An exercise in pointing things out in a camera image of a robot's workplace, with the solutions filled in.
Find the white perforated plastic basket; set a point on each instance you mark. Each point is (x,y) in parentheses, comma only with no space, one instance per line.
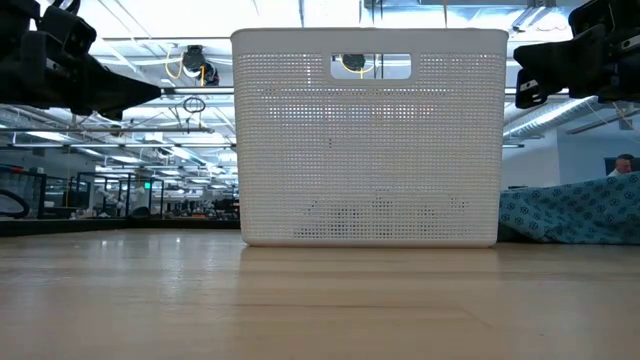
(370,150)

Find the person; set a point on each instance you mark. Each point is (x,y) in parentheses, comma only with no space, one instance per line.
(624,164)

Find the blue patterned cloth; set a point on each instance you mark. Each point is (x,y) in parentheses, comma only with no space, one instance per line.
(570,215)

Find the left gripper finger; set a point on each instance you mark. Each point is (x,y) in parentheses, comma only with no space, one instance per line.
(107,79)
(110,97)

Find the black metal fence frame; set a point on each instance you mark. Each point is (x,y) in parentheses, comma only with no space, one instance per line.
(120,175)
(42,195)

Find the silver ventilation duct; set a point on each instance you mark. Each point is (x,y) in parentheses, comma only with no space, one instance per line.
(550,120)

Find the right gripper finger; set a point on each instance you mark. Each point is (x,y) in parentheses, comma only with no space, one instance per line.
(575,77)
(570,47)

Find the black aluminium table frame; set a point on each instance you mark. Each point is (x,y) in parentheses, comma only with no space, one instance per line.
(100,226)

